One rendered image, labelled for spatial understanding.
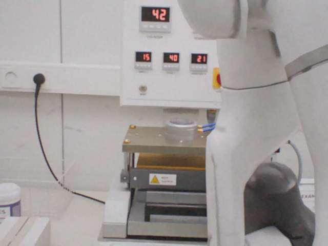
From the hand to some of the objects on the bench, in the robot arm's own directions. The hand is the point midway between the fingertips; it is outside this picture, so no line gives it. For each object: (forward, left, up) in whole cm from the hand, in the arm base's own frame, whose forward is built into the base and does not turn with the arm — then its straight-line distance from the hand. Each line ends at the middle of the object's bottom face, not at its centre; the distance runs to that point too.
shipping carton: (+21, +56, -11) cm, 61 cm away
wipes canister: (+36, +67, -12) cm, 77 cm away
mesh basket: (+58, +69, -12) cm, 91 cm away
